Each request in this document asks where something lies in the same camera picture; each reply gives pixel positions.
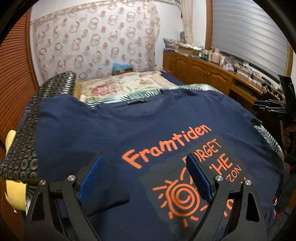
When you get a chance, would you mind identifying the wooden cabinet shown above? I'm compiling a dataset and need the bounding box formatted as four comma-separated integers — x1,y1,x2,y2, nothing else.
162,50,287,112

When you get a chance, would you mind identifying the cream lace curtain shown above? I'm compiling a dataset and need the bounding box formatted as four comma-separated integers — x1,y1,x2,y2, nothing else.
180,0,193,44

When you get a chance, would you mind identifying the dark circle pattern cushion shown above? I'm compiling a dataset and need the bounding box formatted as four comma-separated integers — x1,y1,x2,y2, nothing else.
0,71,78,179

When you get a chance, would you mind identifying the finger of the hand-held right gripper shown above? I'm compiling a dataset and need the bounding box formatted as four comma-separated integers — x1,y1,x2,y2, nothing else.
252,99,285,113

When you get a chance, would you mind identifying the wooden window frame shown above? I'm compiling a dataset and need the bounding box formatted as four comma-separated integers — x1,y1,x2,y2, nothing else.
205,0,213,50

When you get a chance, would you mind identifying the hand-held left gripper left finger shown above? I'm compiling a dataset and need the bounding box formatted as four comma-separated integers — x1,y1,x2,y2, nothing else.
23,153,104,241

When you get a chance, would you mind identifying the cardboard box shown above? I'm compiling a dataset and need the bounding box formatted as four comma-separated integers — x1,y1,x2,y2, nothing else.
178,44,199,56

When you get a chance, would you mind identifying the person's right hand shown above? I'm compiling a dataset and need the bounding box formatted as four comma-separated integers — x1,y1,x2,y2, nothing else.
280,122,292,149

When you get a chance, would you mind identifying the navy bed cover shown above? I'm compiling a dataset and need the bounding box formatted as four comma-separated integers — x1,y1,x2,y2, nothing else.
159,71,185,86

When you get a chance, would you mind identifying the green leaf print bed sheet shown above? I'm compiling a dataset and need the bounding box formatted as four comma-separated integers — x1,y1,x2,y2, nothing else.
87,84,284,160

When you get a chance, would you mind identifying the circle pattern wall curtain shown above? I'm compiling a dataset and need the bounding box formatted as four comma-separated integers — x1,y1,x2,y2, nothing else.
30,1,161,81

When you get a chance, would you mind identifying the yellow plush toy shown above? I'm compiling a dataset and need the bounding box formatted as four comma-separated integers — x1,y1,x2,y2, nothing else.
5,129,29,212

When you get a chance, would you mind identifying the floral blanket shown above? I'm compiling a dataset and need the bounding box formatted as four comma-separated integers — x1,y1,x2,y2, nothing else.
76,71,181,102

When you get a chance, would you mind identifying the small blue box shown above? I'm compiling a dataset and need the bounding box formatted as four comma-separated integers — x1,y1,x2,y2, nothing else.
112,63,133,76

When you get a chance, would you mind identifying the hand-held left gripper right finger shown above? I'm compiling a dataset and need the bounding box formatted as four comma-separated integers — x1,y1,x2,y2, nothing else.
183,153,270,241

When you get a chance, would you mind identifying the grey window blind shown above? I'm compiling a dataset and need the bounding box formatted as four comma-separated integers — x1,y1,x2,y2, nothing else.
211,0,292,77

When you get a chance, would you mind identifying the wooden louvered wardrobe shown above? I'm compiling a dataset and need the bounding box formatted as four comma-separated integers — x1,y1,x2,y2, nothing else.
0,9,40,232

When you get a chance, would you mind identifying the patterned cloth bundle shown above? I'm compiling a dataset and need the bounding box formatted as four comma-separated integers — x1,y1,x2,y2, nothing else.
163,37,181,50

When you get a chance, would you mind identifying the navy t-shirt with orange print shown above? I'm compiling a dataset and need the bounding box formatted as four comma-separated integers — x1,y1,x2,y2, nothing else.
35,89,285,241

